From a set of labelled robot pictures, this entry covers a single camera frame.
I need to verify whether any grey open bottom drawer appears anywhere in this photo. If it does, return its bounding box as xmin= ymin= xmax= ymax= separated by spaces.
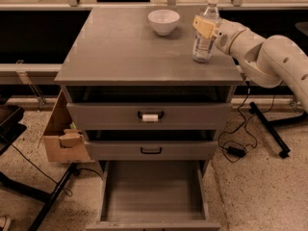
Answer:
xmin=86 ymin=161 xmax=220 ymax=231

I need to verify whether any white ceramic bowl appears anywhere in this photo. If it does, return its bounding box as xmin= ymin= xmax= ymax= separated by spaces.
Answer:
xmin=148 ymin=10 xmax=180 ymax=36

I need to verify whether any black power adapter with cable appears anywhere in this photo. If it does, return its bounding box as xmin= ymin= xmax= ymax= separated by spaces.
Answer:
xmin=218 ymin=80 xmax=277 ymax=164

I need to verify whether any black stand left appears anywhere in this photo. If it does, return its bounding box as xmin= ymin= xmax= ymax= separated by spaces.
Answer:
xmin=0 ymin=104 xmax=80 ymax=231

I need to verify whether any cardboard box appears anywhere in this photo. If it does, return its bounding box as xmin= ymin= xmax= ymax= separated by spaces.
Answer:
xmin=42 ymin=92 xmax=90 ymax=163

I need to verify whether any clear plastic water bottle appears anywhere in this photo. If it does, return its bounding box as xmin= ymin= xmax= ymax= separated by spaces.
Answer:
xmin=192 ymin=0 xmax=220 ymax=64

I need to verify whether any black floor stand right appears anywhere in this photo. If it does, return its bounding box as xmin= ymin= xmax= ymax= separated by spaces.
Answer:
xmin=249 ymin=102 xmax=308 ymax=159

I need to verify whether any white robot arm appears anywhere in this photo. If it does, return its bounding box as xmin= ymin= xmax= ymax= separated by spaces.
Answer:
xmin=192 ymin=15 xmax=308 ymax=112

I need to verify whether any white tape on handle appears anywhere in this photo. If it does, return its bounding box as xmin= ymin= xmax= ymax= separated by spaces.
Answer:
xmin=141 ymin=114 xmax=159 ymax=122

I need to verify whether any grey drawer cabinet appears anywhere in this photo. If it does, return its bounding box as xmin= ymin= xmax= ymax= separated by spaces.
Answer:
xmin=54 ymin=4 xmax=244 ymax=231

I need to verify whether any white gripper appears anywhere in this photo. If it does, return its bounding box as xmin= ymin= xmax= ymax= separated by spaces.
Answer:
xmin=192 ymin=15 xmax=265 ymax=56

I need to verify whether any grey middle drawer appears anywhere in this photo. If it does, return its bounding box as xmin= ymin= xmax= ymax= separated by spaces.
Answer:
xmin=86 ymin=141 xmax=218 ymax=161

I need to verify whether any white shoe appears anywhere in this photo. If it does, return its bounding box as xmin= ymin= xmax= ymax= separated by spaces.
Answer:
xmin=0 ymin=215 xmax=12 ymax=231

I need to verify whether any grey top drawer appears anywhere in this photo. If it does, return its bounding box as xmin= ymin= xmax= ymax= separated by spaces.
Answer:
xmin=67 ymin=103 xmax=231 ymax=130

